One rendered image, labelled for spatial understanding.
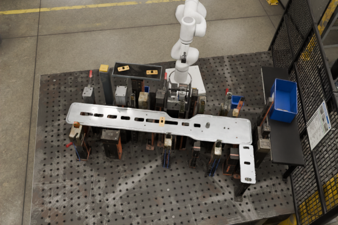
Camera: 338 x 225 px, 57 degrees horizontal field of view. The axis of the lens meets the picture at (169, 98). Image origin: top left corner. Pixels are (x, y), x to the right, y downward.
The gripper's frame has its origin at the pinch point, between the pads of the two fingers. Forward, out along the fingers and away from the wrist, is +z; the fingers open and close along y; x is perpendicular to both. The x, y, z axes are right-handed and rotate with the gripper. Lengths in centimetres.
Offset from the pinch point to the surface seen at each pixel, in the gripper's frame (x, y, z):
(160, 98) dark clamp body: -14.3, 9.3, 37.3
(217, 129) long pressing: 30, 27, 45
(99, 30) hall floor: -117, -177, 144
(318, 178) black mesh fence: 91, 64, 29
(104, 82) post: -60, -6, 43
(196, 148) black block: 16, 44, 46
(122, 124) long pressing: -39, 31, 45
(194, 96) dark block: 11.5, 6.9, 33.1
